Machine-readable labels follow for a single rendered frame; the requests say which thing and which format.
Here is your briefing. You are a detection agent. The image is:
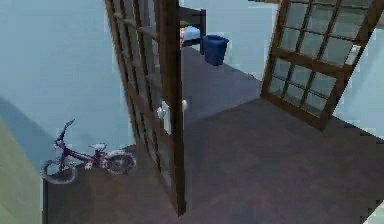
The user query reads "white door handle plate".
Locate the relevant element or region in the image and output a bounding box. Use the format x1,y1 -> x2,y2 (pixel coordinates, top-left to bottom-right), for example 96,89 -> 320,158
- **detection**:
344,44 -> 362,66

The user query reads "dark wooden bed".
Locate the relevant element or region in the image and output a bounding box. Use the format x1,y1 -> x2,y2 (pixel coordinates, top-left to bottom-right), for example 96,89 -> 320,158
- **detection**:
177,6 -> 207,56

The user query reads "brown glazed room door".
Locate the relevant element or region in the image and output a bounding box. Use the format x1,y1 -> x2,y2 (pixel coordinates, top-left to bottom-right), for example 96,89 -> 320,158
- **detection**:
104,0 -> 188,217
260,0 -> 384,131

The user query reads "silver round door knob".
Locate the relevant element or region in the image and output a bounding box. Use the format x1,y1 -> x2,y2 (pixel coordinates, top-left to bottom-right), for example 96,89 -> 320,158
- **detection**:
156,100 -> 171,120

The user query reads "pale blue pillow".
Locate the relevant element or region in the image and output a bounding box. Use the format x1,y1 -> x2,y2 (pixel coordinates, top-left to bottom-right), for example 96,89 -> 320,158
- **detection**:
180,26 -> 201,42

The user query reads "blue waste bin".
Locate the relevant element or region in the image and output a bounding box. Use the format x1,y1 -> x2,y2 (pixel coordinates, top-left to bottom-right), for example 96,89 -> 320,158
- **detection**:
202,34 -> 230,67

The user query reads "red children's bicycle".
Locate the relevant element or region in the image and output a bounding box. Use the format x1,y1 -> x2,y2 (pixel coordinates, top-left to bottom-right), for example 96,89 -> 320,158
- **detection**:
40,118 -> 137,185

